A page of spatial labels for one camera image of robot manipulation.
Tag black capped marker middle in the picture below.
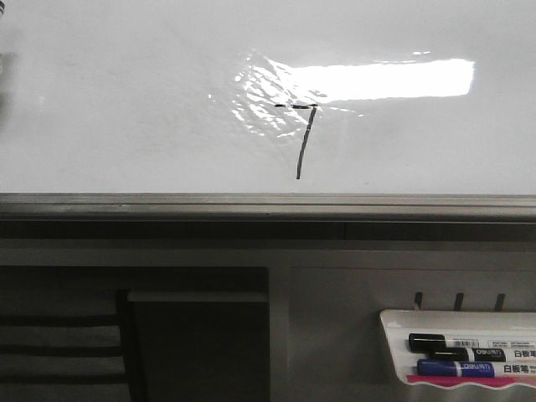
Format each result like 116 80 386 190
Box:
427 348 535 363

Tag white plastic marker tray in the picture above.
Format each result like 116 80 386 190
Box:
379 310 535 401

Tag white pegboard panel with hooks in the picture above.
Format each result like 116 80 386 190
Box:
269 251 535 401

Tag white whiteboard with metal frame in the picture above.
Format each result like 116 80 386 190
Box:
1 1 535 242

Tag dark chair with slats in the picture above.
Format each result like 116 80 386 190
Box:
0 266 270 402

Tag black capped marker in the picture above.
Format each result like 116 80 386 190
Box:
408 333 535 353
427 348 535 363

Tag black capped marker top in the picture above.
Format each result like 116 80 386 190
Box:
408 333 535 353

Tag blue capped whiteboard marker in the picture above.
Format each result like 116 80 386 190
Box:
417 359 535 378

